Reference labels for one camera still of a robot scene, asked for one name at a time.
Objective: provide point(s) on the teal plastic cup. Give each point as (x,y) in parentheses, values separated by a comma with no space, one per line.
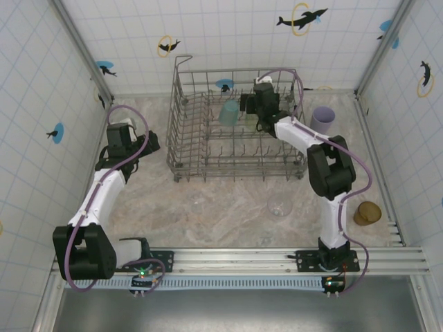
(228,114)

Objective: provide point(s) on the lavender plastic cup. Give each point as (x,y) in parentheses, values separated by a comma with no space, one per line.
(320,124)

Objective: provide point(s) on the clear plastic cup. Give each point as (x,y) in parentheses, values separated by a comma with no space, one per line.
(280,207)

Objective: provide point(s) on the amber plastic cup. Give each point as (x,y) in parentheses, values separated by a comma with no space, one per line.
(368,214)

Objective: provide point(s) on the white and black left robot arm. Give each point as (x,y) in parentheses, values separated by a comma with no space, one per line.
(104,190)

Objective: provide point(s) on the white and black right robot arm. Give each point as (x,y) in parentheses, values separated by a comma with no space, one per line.
(294,131)

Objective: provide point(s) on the blue circle dolphin sticker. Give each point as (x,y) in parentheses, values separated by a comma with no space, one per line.
(225,84)

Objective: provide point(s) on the blue circle fish sticker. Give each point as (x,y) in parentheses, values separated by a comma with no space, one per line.
(58,133)

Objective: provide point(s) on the blue circle shark sticker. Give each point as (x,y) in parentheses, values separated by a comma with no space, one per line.
(104,65)

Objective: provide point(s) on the grey metal sheet panel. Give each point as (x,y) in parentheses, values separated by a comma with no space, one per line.
(225,311)

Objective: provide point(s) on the aluminium floor side rail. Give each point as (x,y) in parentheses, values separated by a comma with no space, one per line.
(362,110)

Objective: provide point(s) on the aluminium frame post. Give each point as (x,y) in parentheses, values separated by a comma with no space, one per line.
(386,48)
(81,45)

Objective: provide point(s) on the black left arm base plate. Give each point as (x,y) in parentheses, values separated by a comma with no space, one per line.
(166,259)

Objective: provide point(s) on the aluminium mounting rail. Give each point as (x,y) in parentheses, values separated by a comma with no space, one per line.
(225,259)

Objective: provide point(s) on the blue blob wall sticker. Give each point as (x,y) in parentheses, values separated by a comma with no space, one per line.
(386,26)

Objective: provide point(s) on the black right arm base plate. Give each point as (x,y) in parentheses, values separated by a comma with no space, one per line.
(304,257)

